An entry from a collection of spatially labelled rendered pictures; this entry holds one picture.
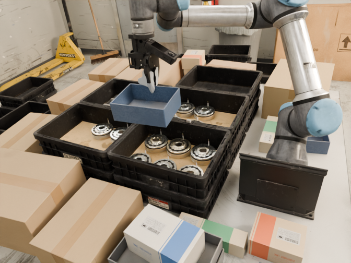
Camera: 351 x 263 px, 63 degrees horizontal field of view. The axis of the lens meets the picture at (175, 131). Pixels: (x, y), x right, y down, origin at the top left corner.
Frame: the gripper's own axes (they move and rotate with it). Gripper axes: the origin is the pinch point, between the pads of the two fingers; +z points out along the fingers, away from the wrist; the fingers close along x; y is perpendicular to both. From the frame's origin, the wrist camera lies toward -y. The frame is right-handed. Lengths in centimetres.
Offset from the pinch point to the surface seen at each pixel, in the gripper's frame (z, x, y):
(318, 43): 48, -291, -61
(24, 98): 49, -61, 158
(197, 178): 21.4, 18.1, -22.8
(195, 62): 15, -84, 16
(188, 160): 29.5, -0.8, -12.0
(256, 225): 37, 16, -43
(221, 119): 26.7, -33.6, -16.2
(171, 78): 22, -70, 26
